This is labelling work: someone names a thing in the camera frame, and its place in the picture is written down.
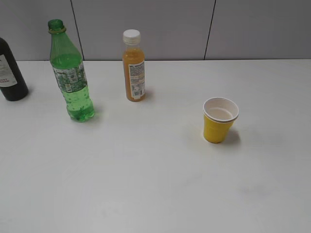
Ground orange juice bottle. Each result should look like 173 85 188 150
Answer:
122 29 145 102

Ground green sprite bottle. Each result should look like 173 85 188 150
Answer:
48 19 95 122

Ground dark wine bottle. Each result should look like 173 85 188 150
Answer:
0 38 29 101

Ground yellow paper cup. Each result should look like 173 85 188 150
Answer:
203 97 239 144

